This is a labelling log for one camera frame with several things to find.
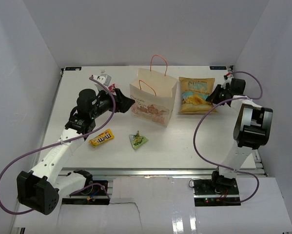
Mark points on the beige cream bear paper bag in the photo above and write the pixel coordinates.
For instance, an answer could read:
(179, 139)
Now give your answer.
(154, 95)

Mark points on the yellow m&m's candy pack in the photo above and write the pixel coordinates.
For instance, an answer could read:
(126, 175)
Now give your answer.
(107, 135)

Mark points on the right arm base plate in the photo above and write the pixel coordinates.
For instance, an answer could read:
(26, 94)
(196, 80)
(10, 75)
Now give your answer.
(206, 195)

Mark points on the blue label left corner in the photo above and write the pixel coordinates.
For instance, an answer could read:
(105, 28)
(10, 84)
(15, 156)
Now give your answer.
(73, 68)

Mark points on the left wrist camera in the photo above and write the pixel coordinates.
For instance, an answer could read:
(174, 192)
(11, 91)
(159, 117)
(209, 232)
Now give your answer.
(101, 81)

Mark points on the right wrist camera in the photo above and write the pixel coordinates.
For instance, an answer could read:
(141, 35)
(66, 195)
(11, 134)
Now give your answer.
(227, 80)

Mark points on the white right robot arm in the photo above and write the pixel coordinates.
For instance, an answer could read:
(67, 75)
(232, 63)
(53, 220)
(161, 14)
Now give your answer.
(252, 130)

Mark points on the blue label corner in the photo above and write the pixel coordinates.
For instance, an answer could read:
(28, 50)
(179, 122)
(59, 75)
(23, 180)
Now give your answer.
(218, 67)
(73, 68)

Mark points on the red snack wrapper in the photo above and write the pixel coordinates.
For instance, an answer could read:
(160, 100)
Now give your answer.
(112, 88)

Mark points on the green candy pouch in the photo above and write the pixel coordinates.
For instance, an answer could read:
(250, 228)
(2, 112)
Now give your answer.
(137, 140)

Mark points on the yellow kettle chips bag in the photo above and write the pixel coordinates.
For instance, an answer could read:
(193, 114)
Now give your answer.
(193, 95)

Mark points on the blue label right corner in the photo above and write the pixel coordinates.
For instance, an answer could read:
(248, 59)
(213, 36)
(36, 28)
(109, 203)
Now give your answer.
(218, 67)

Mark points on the aluminium table rail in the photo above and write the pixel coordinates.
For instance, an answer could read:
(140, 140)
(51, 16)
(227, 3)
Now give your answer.
(148, 172)

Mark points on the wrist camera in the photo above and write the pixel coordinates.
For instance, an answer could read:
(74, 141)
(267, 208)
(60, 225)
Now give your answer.
(101, 81)
(227, 80)

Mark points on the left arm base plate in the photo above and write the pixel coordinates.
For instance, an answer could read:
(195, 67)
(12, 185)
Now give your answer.
(91, 196)

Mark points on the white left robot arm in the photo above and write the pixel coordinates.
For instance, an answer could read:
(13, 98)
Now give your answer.
(40, 188)

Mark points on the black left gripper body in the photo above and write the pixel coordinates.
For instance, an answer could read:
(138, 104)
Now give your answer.
(104, 104)

